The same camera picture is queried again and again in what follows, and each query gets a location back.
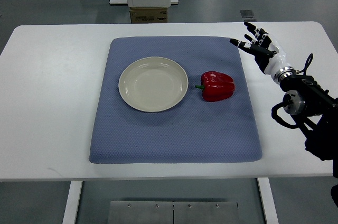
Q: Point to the cardboard box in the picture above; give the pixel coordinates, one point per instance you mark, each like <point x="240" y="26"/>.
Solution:
<point x="148" y="15"/>

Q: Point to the right white table leg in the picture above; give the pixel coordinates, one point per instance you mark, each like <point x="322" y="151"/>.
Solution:
<point x="267" y="201"/>

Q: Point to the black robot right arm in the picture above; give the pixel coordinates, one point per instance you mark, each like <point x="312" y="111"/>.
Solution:
<point x="311" y="109"/>

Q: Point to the red bell pepper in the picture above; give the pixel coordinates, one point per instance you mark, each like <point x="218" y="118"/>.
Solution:
<point x="216" y="86"/>

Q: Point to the white base bar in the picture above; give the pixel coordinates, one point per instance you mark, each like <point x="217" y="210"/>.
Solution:
<point x="145" y="3"/>

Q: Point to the white table leg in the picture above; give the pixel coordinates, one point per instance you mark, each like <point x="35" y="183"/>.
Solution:
<point x="72" y="204"/>
<point x="267" y="201"/>

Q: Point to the left white table leg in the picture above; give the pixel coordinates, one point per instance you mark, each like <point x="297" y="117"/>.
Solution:
<point x="72" y="204"/>

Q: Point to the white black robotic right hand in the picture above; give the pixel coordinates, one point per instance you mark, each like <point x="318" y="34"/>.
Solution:
<point x="268" y="54"/>

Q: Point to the cream round plate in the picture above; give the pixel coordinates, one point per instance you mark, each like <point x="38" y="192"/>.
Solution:
<point x="153" y="84"/>

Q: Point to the small grey floor plate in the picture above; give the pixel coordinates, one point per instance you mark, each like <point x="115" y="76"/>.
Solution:
<point x="247" y="14"/>

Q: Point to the metal floor plate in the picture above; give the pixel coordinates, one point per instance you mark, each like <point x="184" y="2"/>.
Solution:
<point x="173" y="212"/>

